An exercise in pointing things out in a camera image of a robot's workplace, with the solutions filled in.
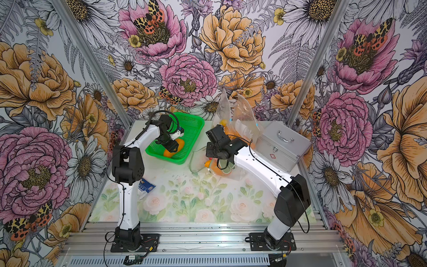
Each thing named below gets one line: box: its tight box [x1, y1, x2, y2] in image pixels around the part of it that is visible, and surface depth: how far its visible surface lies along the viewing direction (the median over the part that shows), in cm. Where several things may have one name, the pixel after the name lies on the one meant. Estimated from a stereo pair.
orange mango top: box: [204, 157, 231, 177], surface depth 82 cm
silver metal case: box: [254, 120, 312, 173], surface depth 95 cm
